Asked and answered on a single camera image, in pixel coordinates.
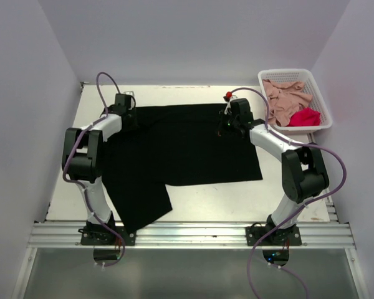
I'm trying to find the black t shirt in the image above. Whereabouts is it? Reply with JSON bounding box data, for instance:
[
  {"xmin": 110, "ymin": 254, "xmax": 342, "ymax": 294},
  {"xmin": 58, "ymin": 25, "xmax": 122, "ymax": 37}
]
[{"xmin": 102, "ymin": 103, "xmax": 262, "ymax": 233}]

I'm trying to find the aluminium mounting rail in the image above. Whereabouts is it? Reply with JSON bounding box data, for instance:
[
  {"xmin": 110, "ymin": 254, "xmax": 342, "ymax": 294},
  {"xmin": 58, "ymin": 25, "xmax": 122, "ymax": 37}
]
[{"xmin": 27, "ymin": 222, "xmax": 355, "ymax": 249}]

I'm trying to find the purple cable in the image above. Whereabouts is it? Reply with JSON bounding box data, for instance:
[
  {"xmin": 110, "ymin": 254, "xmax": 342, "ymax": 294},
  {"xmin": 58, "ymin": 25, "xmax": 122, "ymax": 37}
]
[
  {"xmin": 229, "ymin": 87, "xmax": 347, "ymax": 299},
  {"xmin": 62, "ymin": 72, "xmax": 127, "ymax": 267}
]

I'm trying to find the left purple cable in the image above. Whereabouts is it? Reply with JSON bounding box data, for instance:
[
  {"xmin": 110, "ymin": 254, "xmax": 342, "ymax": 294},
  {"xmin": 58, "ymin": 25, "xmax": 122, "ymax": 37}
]
[{"xmin": 62, "ymin": 72, "xmax": 127, "ymax": 267}]

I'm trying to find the beige t shirt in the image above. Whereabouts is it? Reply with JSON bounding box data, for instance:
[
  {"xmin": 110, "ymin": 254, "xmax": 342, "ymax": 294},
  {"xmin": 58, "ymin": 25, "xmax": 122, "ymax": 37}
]
[{"xmin": 262, "ymin": 79, "xmax": 313, "ymax": 127}]

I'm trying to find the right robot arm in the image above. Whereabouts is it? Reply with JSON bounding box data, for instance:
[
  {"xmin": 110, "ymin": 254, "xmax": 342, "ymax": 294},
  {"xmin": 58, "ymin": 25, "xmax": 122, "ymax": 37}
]
[{"xmin": 218, "ymin": 94, "xmax": 329, "ymax": 246}]

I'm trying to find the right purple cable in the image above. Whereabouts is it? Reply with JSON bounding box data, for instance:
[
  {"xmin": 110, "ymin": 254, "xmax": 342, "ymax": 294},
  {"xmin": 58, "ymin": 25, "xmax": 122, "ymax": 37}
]
[{"xmin": 229, "ymin": 87, "xmax": 347, "ymax": 299}]

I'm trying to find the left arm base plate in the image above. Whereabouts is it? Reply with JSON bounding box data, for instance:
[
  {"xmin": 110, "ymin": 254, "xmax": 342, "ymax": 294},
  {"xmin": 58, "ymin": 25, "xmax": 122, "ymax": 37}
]
[{"xmin": 78, "ymin": 226, "xmax": 137, "ymax": 246}]

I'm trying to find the white plastic basket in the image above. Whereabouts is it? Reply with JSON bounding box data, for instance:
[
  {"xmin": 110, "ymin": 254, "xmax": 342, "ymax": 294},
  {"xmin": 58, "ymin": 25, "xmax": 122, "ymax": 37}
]
[{"xmin": 258, "ymin": 69, "xmax": 332, "ymax": 135}]

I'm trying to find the red t shirt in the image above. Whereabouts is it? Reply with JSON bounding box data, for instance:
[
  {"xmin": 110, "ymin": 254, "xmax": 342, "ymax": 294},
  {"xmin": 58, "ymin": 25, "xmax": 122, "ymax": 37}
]
[{"xmin": 288, "ymin": 108, "xmax": 321, "ymax": 127}]

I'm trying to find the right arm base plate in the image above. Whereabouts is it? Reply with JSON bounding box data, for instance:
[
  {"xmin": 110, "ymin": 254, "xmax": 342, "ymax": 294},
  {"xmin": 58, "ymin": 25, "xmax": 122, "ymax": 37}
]
[{"xmin": 245, "ymin": 223, "xmax": 302, "ymax": 247}]

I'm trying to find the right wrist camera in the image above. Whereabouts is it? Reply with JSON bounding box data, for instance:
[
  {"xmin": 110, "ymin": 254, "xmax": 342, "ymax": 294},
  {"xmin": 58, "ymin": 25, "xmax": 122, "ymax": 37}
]
[{"xmin": 223, "ymin": 92, "xmax": 237, "ymax": 115}]

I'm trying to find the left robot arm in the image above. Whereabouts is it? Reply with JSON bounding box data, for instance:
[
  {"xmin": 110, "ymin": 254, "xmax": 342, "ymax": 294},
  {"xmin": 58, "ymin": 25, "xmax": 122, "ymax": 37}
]
[{"xmin": 62, "ymin": 92, "xmax": 137, "ymax": 246}]

